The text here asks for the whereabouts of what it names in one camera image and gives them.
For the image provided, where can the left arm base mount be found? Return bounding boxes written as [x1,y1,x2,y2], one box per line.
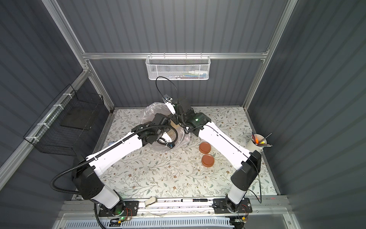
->
[98,201,139,217]

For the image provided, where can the markers in white basket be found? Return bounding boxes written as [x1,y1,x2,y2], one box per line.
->
[166,70,209,80]

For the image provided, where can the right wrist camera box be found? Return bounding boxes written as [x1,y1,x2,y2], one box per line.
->
[163,96,176,115]

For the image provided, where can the white utensil cup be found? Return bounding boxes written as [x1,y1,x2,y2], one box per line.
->
[246,133,273,152]

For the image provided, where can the white perforated vent strip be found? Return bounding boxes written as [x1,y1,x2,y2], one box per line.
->
[64,217,238,229]

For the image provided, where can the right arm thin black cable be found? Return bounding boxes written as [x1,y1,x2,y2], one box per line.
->
[155,76,178,99]

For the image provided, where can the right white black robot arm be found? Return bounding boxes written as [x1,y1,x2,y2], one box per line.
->
[165,101,262,212]

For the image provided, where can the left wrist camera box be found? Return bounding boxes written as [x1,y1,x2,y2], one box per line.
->
[162,132,175,148]

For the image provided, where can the black wire basket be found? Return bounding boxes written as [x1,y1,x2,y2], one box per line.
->
[24,87,104,156]

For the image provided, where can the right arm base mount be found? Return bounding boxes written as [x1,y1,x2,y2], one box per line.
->
[211,198,253,214]

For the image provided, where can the white wire mesh basket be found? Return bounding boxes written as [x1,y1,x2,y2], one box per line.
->
[145,57,211,81]

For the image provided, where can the clear plastic bin liner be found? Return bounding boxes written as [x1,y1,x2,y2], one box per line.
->
[140,102,193,152]

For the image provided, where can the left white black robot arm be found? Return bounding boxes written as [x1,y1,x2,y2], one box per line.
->
[71,113,178,216]

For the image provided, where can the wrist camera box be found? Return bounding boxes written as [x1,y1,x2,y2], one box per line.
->
[163,96,176,115]
[162,132,175,148]

